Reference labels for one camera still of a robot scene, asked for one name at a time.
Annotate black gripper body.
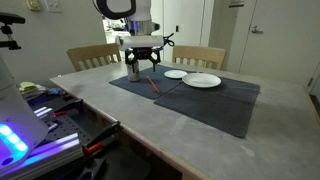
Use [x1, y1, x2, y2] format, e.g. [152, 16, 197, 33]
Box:
[128, 47, 159, 62]

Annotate orange red drinking straw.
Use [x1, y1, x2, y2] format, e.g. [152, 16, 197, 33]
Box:
[145, 75, 161, 94]

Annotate white robot base blue lights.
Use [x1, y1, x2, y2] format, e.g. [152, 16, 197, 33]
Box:
[0, 54, 50, 175]

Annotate red silver drink can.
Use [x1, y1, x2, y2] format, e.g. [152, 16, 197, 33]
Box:
[126, 62, 141, 83]

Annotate small white plate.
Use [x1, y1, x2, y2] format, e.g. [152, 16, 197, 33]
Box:
[163, 69, 189, 80]

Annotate white kitchen range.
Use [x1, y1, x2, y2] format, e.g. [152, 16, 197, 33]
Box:
[105, 28, 127, 51]

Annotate dark blue cloth mat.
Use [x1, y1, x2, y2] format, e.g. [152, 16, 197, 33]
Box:
[109, 64, 184, 100]
[153, 75, 261, 139]

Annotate light wooden slat-back chair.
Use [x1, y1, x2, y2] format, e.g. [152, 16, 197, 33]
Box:
[66, 42, 123, 73]
[171, 45, 227, 71]

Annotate white door with black latch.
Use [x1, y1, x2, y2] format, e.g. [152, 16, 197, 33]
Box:
[163, 0, 205, 63]

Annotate large white plate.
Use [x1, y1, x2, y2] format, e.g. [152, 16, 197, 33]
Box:
[181, 72, 222, 89]

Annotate small blue item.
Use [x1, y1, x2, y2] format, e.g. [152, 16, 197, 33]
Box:
[48, 87, 63, 96]

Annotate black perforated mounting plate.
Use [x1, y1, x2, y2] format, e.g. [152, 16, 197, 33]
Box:
[45, 114, 95, 148]

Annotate short aluminium extrusion profile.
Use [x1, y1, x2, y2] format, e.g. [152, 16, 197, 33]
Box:
[33, 105, 55, 122]

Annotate yellow green folded cloth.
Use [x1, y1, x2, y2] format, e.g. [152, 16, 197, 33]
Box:
[18, 81, 38, 95]

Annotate black trigger clamp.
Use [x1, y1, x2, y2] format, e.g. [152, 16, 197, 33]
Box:
[74, 156, 108, 180]

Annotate white door with lever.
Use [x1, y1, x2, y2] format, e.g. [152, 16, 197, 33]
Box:
[238, 0, 320, 88]

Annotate black clamp orange handle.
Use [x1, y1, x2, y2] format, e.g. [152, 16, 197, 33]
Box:
[82, 120, 122, 156]
[52, 98, 85, 118]

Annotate white wall switch plate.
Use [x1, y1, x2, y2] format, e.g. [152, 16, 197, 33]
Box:
[44, 0, 64, 14]

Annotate grey wall sign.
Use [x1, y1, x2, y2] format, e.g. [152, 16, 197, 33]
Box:
[228, 0, 246, 8]

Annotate silver lever door handle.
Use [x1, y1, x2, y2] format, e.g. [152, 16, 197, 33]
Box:
[251, 25, 265, 35]

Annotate beige wall thermostat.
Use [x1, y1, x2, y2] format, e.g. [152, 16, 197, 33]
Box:
[25, 0, 42, 12]

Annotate long aluminium extrusion rail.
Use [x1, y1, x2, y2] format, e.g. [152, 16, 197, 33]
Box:
[0, 132, 84, 180]

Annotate black camera on stand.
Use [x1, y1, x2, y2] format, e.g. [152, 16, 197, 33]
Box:
[0, 12, 26, 51]

